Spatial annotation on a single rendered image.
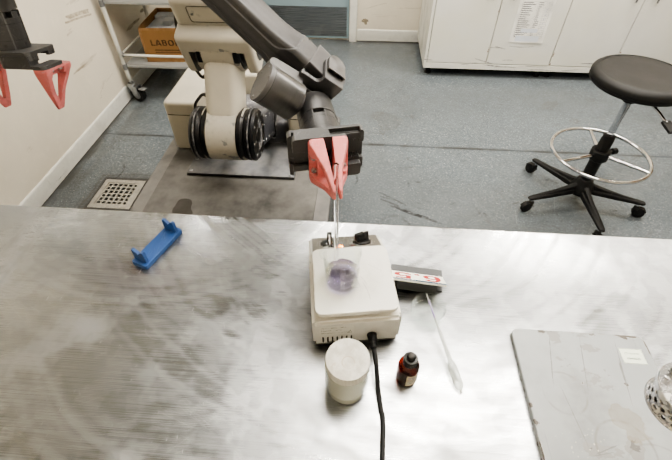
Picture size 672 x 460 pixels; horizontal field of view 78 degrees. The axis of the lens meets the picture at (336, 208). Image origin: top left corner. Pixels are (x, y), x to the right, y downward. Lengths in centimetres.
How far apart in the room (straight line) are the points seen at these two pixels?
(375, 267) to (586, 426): 34
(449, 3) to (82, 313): 258
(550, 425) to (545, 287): 24
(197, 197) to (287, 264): 81
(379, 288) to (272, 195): 91
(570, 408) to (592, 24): 274
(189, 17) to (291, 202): 63
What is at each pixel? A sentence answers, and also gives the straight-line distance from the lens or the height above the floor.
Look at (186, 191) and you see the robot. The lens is 156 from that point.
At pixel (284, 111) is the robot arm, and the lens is 60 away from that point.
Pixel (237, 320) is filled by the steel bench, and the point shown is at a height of 75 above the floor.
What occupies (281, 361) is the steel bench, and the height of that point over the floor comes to 75.
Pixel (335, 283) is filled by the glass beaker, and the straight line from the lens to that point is 59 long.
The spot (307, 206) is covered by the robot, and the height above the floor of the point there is 37.
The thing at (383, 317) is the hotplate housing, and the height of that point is 82.
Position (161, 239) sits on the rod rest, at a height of 76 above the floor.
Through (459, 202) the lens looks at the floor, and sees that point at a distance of 204.
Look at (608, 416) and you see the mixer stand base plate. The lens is 72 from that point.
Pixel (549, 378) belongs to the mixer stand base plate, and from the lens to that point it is 71.
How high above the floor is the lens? 135
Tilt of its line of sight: 44 degrees down
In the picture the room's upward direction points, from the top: straight up
